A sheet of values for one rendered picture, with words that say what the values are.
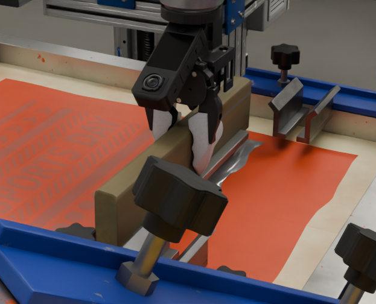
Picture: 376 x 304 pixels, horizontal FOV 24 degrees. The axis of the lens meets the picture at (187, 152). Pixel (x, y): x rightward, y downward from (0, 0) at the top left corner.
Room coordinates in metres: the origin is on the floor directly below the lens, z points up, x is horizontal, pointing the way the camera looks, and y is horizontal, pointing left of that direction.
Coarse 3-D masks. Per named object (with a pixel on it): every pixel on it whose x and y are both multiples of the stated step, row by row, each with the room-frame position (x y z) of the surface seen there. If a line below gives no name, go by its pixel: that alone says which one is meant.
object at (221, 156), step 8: (240, 136) 1.07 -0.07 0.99; (248, 136) 1.08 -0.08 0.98; (232, 144) 1.04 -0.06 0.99; (240, 144) 1.06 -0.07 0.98; (224, 152) 1.02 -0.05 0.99; (232, 152) 1.03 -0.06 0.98; (216, 160) 1.00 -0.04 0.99; (224, 160) 1.01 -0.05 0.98; (208, 168) 0.98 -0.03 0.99; (216, 168) 0.99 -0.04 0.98; (200, 176) 0.96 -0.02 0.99; (208, 176) 0.97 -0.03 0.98
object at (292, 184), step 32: (0, 96) 1.28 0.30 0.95; (32, 96) 1.28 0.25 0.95; (64, 96) 1.28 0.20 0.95; (256, 160) 1.06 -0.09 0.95; (288, 160) 1.06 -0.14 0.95; (320, 160) 1.06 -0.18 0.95; (352, 160) 1.06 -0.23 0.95; (224, 192) 0.97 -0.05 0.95; (256, 192) 0.97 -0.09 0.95; (288, 192) 0.97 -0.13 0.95; (320, 192) 0.97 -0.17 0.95
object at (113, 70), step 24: (0, 48) 1.42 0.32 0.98; (24, 48) 1.39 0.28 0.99; (48, 48) 1.39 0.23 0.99; (72, 48) 1.39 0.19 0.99; (72, 72) 1.35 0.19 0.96; (96, 72) 1.33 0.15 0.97; (120, 72) 1.31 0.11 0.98; (264, 96) 1.20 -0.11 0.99; (336, 120) 1.14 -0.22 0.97; (360, 120) 1.13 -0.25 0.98; (360, 216) 0.86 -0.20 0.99; (336, 240) 0.81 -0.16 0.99; (336, 264) 0.76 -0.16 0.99; (312, 288) 0.72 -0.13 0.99; (336, 288) 0.72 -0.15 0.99
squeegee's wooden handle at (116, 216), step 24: (240, 96) 1.08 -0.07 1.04; (240, 120) 1.09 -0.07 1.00; (168, 144) 0.92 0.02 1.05; (192, 144) 0.95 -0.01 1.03; (216, 144) 1.02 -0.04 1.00; (192, 168) 0.96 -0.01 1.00; (96, 192) 0.81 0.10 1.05; (120, 192) 0.81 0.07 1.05; (96, 216) 0.81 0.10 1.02; (120, 216) 0.80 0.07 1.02; (144, 216) 0.85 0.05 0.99; (120, 240) 0.80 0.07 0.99
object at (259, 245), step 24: (0, 216) 0.92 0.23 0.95; (240, 216) 0.92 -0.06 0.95; (264, 216) 0.92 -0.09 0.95; (192, 240) 0.86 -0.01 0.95; (216, 240) 0.86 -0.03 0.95; (240, 240) 0.86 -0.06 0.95; (264, 240) 0.86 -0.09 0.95; (288, 240) 0.86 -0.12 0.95; (216, 264) 0.82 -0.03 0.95; (240, 264) 0.82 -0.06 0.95; (264, 264) 0.82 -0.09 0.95
